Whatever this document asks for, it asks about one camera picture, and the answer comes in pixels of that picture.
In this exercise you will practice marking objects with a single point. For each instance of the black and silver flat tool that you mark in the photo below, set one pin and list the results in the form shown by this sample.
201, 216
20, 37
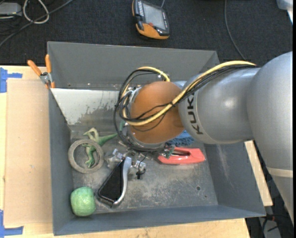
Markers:
113, 185

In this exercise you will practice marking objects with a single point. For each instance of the grey metal bin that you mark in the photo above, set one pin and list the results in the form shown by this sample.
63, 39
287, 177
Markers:
162, 190

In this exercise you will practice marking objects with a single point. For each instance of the green toy dinosaur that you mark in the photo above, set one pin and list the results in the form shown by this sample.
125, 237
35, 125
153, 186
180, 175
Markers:
100, 139

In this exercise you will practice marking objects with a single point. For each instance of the blue cloth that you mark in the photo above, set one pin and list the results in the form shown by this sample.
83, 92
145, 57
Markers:
181, 139

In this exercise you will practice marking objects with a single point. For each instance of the green ball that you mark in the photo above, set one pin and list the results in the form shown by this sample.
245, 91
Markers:
83, 201

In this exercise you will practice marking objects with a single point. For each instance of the brown cardboard board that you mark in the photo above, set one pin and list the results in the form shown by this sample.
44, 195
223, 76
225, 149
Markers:
26, 145

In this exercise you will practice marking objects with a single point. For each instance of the black cylinder on white bracket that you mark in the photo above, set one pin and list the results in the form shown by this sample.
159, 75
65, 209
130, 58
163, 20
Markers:
139, 175

